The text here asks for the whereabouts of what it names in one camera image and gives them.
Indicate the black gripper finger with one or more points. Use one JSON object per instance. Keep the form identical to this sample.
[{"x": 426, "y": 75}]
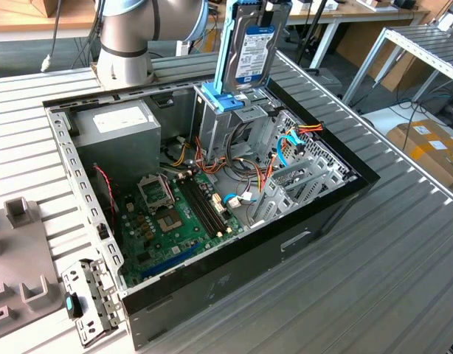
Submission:
[{"x": 269, "y": 13}]

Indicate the hard disk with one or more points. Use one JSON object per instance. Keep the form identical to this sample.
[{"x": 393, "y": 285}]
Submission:
[{"x": 256, "y": 48}]

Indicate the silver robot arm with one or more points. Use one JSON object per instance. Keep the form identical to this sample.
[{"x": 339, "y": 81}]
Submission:
[{"x": 123, "y": 37}]

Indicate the grey metal disk bay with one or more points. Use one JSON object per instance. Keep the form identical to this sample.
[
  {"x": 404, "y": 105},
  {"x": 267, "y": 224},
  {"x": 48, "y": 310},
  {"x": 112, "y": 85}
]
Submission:
[{"x": 274, "y": 201}]

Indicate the black tripod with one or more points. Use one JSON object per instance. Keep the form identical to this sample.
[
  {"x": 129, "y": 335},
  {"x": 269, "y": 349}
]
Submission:
[{"x": 315, "y": 26}]

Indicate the brown cardboard sheet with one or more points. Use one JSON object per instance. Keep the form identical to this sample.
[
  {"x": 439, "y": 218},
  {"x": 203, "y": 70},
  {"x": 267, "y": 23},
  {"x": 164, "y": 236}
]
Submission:
[{"x": 359, "y": 51}]

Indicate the blue drive cage latch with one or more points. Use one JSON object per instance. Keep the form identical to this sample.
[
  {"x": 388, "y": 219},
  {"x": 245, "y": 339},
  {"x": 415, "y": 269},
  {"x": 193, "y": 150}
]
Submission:
[{"x": 230, "y": 103}]

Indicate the grey metal drive cage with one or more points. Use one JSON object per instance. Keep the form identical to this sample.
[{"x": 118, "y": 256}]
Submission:
[{"x": 215, "y": 125}]

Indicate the black RAM slot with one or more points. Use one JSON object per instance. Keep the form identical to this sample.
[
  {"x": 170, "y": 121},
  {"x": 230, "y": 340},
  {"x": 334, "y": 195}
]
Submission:
[
  {"x": 204, "y": 207},
  {"x": 194, "y": 209},
  {"x": 199, "y": 208},
  {"x": 209, "y": 205}
]

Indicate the grey power supply unit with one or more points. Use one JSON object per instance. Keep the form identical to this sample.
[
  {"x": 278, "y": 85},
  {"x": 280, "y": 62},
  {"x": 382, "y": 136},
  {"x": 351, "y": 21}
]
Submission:
[{"x": 116, "y": 147}]

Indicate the cardboard box with labels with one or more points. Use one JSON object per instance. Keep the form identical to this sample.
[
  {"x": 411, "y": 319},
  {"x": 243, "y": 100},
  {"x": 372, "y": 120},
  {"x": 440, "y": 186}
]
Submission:
[{"x": 425, "y": 158}]

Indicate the brown wooden box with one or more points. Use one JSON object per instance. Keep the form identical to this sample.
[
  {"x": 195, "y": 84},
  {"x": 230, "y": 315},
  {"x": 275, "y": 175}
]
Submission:
[{"x": 49, "y": 6}]

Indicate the CPU socket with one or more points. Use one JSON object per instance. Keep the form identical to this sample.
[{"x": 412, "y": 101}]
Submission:
[{"x": 170, "y": 221}]

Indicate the green motherboard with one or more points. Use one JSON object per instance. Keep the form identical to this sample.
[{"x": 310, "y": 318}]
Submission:
[{"x": 189, "y": 241}]

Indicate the long wooden desk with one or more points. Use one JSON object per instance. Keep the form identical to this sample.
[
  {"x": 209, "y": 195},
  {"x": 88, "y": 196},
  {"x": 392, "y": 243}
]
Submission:
[{"x": 27, "y": 18}]

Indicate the black case fan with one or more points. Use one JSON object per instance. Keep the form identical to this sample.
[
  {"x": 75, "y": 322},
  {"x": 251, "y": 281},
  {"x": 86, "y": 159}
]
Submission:
[{"x": 103, "y": 199}]

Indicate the black open PC case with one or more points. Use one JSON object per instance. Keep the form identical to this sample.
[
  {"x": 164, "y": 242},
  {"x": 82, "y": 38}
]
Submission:
[{"x": 248, "y": 265}]

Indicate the blue expansion slot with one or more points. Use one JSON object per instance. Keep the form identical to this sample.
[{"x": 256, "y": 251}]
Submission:
[{"x": 171, "y": 261}]

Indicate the grey parts rack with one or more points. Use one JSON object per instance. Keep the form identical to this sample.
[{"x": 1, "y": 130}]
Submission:
[{"x": 23, "y": 254}]

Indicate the metal frame slat table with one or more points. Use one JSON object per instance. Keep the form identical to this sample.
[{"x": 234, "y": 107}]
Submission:
[{"x": 425, "y": 40}]

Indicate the small black switch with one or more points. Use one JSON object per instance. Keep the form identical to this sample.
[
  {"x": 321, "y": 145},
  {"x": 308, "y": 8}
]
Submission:
[{"x": 103, "y": 231}]

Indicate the grey slotted metal bracket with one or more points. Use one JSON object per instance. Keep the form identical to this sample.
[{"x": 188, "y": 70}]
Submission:
[{"x": 101, "y": 291}]

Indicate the black blue bracket latch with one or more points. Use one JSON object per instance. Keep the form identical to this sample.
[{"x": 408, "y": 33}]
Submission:
[{"x": 74, "y": 308}]

